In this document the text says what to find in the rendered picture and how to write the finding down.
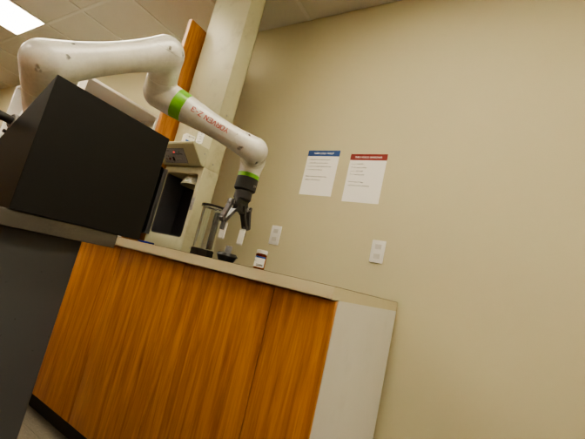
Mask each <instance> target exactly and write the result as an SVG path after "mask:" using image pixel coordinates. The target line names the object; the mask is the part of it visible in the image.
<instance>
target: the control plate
mask: <svg viewBox="0 0 585 439"><path fill-rule="evenodd" d="M173 151H174V152H173ZM178 152H179V153H178ZM172 157H174V158H175V160H176V161H174V160H173V158H172ZM166 158H168V159H166ZM169 158H171V159H169ZM177 158H178V159H177ZM179 158H181V159H179ZM182 158H183V159H182ZM165 162H166V163H188V161H187V158H186V156H185V152H184V149H183V148H167V149H166V152H165Z"/></svg>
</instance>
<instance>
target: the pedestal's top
mask: <svg viewBox="0 0 585 439"><path fill-rule="evenodd" d="M0 225H4V226H11V227H15V228H20V229H24V230H28V231H32V232H37V233H44V234H49V235H53V236H57V237H62V238H66V239H70V240H78V241H82V242H86V243H91V244H95V245H100V246H103V247H111V248H114V246H115V243H116V240H117V237H118V236H117V235H116V234H113V233H107V232H103V231H99V230H96V229H92V228H89V227H85V226H78V225H74V224H71V223H67V222H63V221H60V220H56V219H50V218H46V217H43V216H39V215H36V214H31V213H25V212H21V211H18V210H14V209H10V208H7V207H3V206H0Z"/></svg>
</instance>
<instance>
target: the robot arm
mask: <svg viewBox="0 0 585 439"><path fill-rule="evenodd" d="M184 61H185V51H184V48H183V46H182V44H181V43H180V42H179V41H178V40H177V39H176V38H175V37H173V36H170V35H166V34H162V35H157V36H153V37H146V38H140V39H132V40H124V41H108V42H86V41H70V40H60V39H51V38H43V37H35V38H32V39H29V40H27V41H26V42H24V43H23V44H22V45H21V47H20V48H19V51H18V53H17V62H18V71H19V80H20V89H21V98H22V107H23V112H24V111H25V110H26V109H27V108H28V107H29V106H30V104H31V103H32V102H33V101H34V100H35V99H36V98H37V97H38V95H39V94H40V93H41V92H42V91H43V90H44V89H45V88H46V87H47V85H48V84H49V83H50V82H51V81H52V80H53V79H54V78H55V77H56V75H59V76H61V77H63V78H65V79H67V80H68V81H70V82H72V83H73V84H75V83H77V82H81V81H85V80H88V79H93V78H101V77H106V76H112V75H118V74H126V73H137V72H147V75H146V78H145V83H144V87H143V94H144V98H145V100H146V102H147V103H148V104H149V105H151V106H152V107H154V108H156V109H157V110H159V111H161V112H163V113H164V114H166V115H168V116H170V117H171V118H174V119H176V120H177V121H179V122H181V123H183V124H185V125H188V126H190V127H191V128H194V129H196V130H198V131H200V132H203V133H204V134H205V135H207V136H209V137H211V138H213V139H215V140H217V141H218V142H219V143H220V144H222V145H224V146H226V147H227V148H229V149H230V150H231V151H233V152H235V153H236V154H237V155H239V156H240V165H239V173H238V176H237V179H236V182H235V184H234V188H235V189H236V190H235V193H234V195H233V198H234V199H232V198H228V200H227V203H226V205H225V207H224V208H223V210H222V212H221V213H220V215H219V220H220V221H221V224H220V227H219V235H218V238H220V239H223V238H224V237H225V231H226V228H227V225H228V222H227V221H228V220H229V219H230V218H231V217H232V216H233V214H235V213H236V212H238V213H239V215H240V221H241V227H242V229H241V228H240V230H239V236H238V238H237V242H236V245H241V246H242V243H243V240H244V237H245V233H246V231H249V230H251V216H252V208H251V207H248V203H249V202H251V199H252V195H253V194H254V193H255V192H256V188H257V184H258V182H259V176H260V174H261V172H262V170H263V168H264V166H265V164H266V157H267V154H268V148H267V146H266V142H265V141H264V140H263V139H261V138H258V137H256V136H254V135H252V134H251V133H249V132H246V131H244V130H242V129H240V128H238V127H237V126H236V125H233V124H232V123H230V122H228V121H227V120H225V119H224V118H221V117H220V116H219V115H218V114H217V113H215V112H214V111H212V110H211V109H209V108H208V107H207V106H205V105H204V104H202V103H201V102H200V101H199V100H197V99H196V98H195V97H193V96H192V95H191V94H190V93H188V92H187V91H185V90H184V89H182V88H181V87H179V86H178V78H179V74H180V72H181V69H182V66H183V63H184ZM19 117H20V116H18V115H17V114H12V115H10V114H8V113H6V112H4V111H1V110H0V119H1V120H2V121H4V122H6V125H7V127H8V128H7V130H8V129H9V128H10V127H11V126H12V124H13V123H14V122H15V121H16V120H17V119H18V118H19ZM7 130H5V129H3V130H2V132H6V131H7Z"/></svg>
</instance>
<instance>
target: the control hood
mask: <svg viewBox="0 0 585 439"><path fill-rule="evenodd" d="M167 148H183V149H184V152H185V156H186V158H187V161H188V163H166V162H165V158H164V160H163V163H164V165H181V166H203V167H204V166H205V161H206V158H207V154H208V152H209V150H208V149H206V148H205V147H203V146H202V145H200V144H198V143H196V142H195V141H169V143H168V146H167Z"/></svg>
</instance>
